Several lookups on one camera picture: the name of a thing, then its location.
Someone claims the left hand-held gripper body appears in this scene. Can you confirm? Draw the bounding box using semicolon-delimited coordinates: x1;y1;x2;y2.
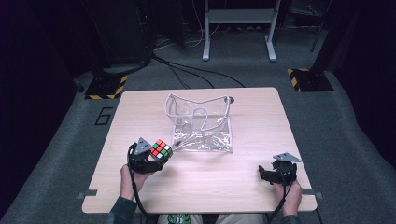
126;136;158;175

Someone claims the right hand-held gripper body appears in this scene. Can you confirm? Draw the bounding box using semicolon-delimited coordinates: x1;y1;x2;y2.
270;151;303;188

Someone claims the colourful puzzle cube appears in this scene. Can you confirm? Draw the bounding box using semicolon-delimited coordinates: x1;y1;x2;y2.
149;138;174;161

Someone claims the clear plastic bag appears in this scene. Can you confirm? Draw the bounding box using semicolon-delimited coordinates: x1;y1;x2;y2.
163;92;234;154

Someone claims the person's left hand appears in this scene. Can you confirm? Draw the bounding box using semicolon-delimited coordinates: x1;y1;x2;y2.
120;163;155;201

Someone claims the person's right hand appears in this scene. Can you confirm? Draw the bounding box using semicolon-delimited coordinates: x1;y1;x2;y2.
273;179;304;217

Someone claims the person's legs and clothing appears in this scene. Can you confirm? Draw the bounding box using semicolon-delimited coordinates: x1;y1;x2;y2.
156;213;269;224

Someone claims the dark equipment cabinet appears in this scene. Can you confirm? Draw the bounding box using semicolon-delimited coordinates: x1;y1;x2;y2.
82;0;155;69

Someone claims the black metal stand pole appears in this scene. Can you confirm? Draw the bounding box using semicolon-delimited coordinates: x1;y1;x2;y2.
309;0;332;53

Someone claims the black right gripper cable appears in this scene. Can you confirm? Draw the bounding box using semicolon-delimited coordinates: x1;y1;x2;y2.
266;172;293;224

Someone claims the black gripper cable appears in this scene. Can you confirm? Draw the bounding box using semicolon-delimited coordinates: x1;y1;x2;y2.
128;143;152;220
266;172;293;224

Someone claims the grey table bracket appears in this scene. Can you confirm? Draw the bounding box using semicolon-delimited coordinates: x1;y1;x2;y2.
301;188;324;201
77;189;99;201

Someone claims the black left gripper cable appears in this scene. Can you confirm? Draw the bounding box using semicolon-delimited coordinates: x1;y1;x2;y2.
128;143;152;220

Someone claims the black yellow-striped base plate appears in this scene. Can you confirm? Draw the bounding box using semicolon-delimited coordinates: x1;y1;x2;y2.
84;74;129;101
286;67;335;93

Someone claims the black floor cable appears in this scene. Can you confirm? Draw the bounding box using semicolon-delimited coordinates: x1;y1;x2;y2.
151;55;247;90

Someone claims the white metal stand frame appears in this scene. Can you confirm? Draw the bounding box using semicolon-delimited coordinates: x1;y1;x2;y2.
202;0;278;63

